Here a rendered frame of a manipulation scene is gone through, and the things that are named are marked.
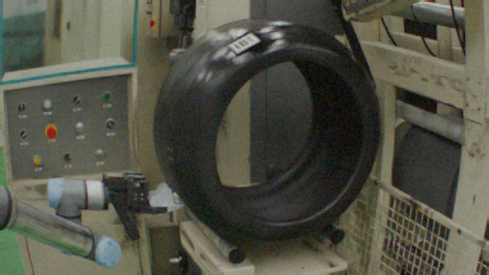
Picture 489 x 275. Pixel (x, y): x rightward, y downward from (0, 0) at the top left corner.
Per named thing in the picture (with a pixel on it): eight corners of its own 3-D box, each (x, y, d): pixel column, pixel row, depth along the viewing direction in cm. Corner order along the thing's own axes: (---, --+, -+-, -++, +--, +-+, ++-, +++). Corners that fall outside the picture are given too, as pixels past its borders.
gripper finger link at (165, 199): (187, 189, 143) (150, 188, 139) (186, 213, 144) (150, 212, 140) (183, 185, 145) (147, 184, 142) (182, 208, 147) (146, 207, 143)
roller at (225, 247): (199, 200, 175) (202, 213, 176) (184, 204, 173) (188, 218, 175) (244, 246, 143) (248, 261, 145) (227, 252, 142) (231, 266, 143)
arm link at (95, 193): (88, 215, 134) (84, 202, 141) (105, 216, 135) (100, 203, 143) (88, 185, 132) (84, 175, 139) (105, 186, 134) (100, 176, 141)
